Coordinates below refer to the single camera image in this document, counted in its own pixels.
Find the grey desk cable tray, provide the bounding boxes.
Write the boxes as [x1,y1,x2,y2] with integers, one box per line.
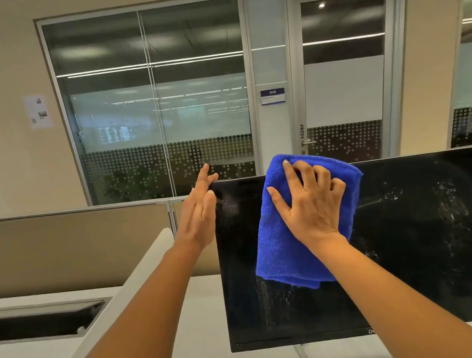
[0,290,118,349]

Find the black Dell monitor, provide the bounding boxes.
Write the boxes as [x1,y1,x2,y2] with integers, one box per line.
[207,145,472,357]

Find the person's right forearm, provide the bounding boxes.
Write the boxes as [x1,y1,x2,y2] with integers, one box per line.
[312,213,472,358]

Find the person's left hand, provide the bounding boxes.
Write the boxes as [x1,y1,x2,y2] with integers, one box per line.
[163,161,230,256]

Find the glass door silver frame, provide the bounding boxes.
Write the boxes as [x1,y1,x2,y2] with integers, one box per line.
[276,0,432,171]

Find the blue white room sign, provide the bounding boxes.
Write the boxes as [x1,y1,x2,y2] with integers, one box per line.
[259,87,287,107]

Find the person's right hand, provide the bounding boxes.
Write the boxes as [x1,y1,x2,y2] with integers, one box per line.
[262,151,355,256]

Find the white paper notice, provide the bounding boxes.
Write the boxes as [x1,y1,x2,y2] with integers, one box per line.
[23,93,54,131]

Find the green potted plant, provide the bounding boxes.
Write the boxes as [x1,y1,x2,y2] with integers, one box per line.
[101,164,160,206]

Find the blue microfibre cloth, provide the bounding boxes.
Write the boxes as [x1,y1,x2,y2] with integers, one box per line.
[240,143,379,298]

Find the beige partition panel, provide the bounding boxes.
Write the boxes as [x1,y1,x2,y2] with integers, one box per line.
[170,154,472,297]
[0,194,181,305]

